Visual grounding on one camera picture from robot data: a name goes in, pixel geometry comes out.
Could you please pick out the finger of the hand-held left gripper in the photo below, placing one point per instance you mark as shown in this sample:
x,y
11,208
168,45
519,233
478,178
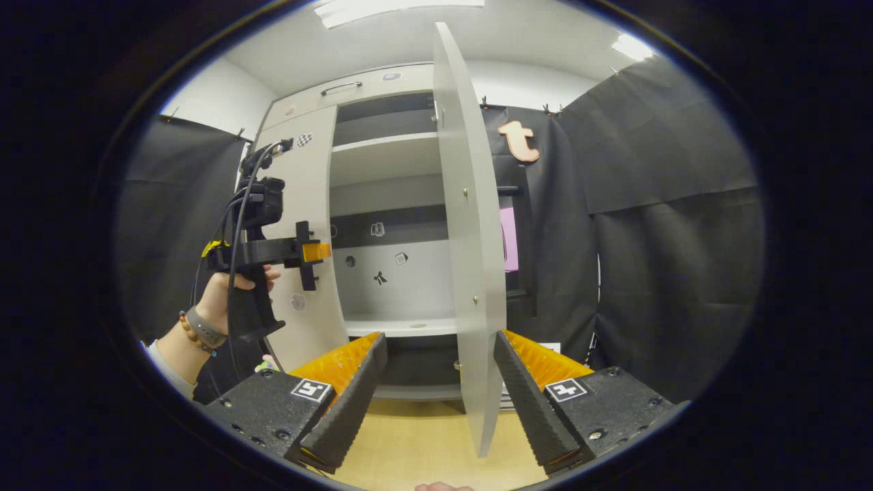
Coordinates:
x,y
315,251

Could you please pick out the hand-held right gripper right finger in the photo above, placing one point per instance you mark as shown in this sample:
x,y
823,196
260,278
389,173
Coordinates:
x,y
535,409

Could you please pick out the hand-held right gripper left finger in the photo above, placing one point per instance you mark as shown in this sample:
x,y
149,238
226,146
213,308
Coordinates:
x,y
354,402

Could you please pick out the beige cabinet door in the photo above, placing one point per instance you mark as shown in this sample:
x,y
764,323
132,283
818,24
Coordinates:
x,y
470,204
314,177

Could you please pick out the beige double-door shoe cabinet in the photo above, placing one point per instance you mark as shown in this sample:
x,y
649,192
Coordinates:
x,y
395,286

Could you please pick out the white cabinet shelf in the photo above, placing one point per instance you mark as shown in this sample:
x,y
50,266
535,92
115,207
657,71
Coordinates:
x,y
382,160
402,327

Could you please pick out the beige cabinet drawer front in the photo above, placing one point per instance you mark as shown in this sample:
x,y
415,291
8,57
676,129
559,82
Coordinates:
x,y
382,85

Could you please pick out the green pink plush toy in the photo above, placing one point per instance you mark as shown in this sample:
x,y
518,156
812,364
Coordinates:
x,y
266,365

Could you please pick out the black backdrop cloth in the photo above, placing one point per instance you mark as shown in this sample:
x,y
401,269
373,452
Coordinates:
x,y
164,204
648,273

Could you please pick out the grey wristband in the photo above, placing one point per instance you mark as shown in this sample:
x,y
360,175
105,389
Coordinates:
x,y
204,329

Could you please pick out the long ceiling light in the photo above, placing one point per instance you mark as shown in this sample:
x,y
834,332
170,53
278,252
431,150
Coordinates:
x,y
395,8

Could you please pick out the small ceiling light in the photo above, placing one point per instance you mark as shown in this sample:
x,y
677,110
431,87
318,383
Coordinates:
x,y
631,46

